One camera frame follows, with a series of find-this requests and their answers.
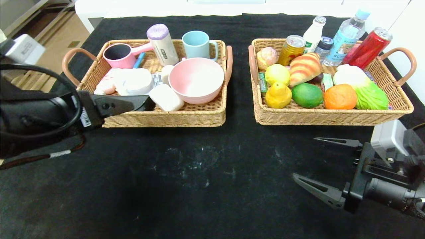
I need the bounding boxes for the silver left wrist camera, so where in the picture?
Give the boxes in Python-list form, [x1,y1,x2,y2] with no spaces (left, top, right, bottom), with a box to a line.
[4,34,46,65]

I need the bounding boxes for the yellow lemon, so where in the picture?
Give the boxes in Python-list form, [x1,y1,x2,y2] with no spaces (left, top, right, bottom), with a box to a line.
[265,64,291,86]

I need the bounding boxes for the wicker basket brown handles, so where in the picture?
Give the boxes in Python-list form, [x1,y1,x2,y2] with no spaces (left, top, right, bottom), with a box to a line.
[62,39,233,128]
[248,38,416,126]

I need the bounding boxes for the braided labelled arm cable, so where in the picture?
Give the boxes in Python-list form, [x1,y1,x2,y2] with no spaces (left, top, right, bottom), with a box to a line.
[0,134,86,170]

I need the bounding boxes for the pink yellow bun toy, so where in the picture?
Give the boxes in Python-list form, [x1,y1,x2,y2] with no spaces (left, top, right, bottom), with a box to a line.
[256,47,279,72]

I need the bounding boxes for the red drink can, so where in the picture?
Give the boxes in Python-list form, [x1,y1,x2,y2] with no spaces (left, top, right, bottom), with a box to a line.
[342,27,392,69]

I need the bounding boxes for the colourful snack packet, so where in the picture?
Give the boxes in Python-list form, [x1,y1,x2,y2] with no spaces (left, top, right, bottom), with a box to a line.
[364,70,392,111]

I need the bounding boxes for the clear water bottle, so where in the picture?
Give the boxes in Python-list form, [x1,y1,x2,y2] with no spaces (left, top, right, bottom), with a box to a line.
[323,8,371,67]

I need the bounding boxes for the small blue-capped bottle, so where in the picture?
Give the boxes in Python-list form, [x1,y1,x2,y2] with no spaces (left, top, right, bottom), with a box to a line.
[314,37,333,65]

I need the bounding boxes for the small cream cup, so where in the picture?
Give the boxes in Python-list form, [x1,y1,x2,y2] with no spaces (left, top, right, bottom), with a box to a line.
[161,65,175,86]

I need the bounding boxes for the black glasses case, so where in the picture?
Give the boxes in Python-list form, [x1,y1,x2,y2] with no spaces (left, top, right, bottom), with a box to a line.
[90,94,157,112]

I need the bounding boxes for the light blue mug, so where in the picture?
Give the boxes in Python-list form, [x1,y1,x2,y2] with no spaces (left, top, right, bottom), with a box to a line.
[181,31,218,62]

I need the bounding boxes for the green white cabbage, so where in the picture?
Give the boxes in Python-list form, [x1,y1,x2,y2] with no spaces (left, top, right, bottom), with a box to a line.
[333,64,389,110]

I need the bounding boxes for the green gum pack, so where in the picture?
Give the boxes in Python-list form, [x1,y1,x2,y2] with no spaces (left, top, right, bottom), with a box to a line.
[258,72,269,93]

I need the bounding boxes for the brown wooden shelf unit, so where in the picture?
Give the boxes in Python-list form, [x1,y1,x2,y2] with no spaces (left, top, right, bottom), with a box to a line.
[0,0,78,50]

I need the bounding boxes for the pink scoop cup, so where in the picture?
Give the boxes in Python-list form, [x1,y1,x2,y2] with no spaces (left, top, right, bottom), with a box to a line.
[103,42,154,69]

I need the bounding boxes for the yellow drink can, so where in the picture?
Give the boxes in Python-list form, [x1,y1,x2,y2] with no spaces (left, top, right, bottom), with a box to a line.
[277,35,306,67]

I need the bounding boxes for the white milk bottle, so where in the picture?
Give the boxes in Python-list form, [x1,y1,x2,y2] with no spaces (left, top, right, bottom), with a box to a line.
[302,16,326,55]

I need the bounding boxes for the yellow pear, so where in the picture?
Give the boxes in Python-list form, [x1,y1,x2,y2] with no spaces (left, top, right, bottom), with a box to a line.
[265,82,293,109]

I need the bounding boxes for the pink white tube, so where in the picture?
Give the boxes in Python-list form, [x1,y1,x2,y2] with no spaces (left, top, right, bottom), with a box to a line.
[94,68,123,96]

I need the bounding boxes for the blue pen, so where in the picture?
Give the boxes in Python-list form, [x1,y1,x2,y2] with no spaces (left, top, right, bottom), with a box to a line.
[133,52,146,69]

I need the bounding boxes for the black tablecloth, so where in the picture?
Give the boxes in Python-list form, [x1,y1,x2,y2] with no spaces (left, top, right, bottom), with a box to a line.
[0,14,425,239]

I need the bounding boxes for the green white candy pack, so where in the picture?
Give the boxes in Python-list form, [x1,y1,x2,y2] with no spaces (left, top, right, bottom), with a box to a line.
[321,74,334,92]

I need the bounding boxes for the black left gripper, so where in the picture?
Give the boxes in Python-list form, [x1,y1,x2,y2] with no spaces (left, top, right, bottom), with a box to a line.
[50,90,156,129]

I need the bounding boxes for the pink bowl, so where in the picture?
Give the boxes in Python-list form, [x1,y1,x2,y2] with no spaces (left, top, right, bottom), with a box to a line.
[168,57,225,105]

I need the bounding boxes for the light wooden rack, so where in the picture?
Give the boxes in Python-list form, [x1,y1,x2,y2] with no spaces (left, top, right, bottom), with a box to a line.
[10,70,62,93]

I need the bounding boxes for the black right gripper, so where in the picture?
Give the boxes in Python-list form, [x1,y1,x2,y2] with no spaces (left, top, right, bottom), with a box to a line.
[292,137,418,214]

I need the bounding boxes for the white round container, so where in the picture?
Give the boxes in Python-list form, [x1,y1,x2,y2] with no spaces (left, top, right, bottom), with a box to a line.
[114,68,154,96]

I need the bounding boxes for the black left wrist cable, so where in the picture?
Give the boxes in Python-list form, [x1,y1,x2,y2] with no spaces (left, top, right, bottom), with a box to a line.
[0,63,83,139]

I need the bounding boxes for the cream tumbler purple lid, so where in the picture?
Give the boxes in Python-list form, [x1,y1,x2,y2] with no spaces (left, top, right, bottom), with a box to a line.
[147,24,179,67]

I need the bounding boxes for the white soap bar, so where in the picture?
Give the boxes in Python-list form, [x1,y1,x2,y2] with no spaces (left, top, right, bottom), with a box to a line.
[149,84,185,112]

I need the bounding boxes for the orange fruit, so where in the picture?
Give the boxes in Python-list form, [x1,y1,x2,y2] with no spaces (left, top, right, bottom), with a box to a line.
[323,84,358,110]

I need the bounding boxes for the brown striped croissant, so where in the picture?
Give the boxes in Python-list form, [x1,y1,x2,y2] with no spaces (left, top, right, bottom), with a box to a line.
[289,52,322,87]

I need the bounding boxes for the green lime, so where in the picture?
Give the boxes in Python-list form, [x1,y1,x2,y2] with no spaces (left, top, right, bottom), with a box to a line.
[292,83,324,108]

